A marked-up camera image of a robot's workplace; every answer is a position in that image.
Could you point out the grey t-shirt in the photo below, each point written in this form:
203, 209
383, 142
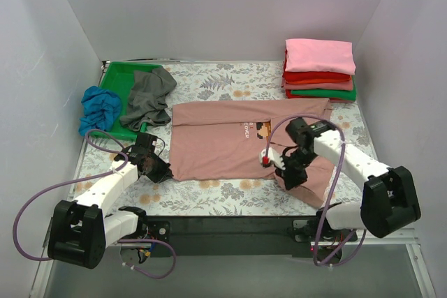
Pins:
147, 99

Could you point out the orange folded t-shirt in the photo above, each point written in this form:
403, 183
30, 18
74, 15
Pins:
318, 82

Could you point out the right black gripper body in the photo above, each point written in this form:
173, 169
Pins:
293, 176

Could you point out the blue crumpled t-shirt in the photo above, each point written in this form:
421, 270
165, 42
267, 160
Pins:
101, 108

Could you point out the green plastic tray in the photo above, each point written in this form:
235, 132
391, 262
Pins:
119, 78

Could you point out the dusty pink printed t-shirt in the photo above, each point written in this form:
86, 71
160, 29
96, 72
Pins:
223, 139

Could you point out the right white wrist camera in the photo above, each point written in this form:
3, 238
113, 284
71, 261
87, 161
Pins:
271, 157

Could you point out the floral patterned table mat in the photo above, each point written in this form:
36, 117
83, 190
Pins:
256, 197

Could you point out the green folded t-shirt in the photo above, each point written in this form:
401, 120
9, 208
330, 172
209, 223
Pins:
324, 93

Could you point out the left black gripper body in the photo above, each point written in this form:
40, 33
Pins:
160, 172

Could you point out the light pink folded t-shirt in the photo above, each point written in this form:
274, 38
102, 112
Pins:
312, 55

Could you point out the aluminium frame rail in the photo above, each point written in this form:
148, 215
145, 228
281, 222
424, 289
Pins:
366, 267

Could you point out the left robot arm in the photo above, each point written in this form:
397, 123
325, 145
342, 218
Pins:
83, 228

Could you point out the bottom pink folded t-shirt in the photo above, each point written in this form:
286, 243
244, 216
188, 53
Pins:
337, 100

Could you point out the salmon folded t-shirt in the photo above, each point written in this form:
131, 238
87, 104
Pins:
343, 86

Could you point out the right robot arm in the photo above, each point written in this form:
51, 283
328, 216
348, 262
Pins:
389, 198

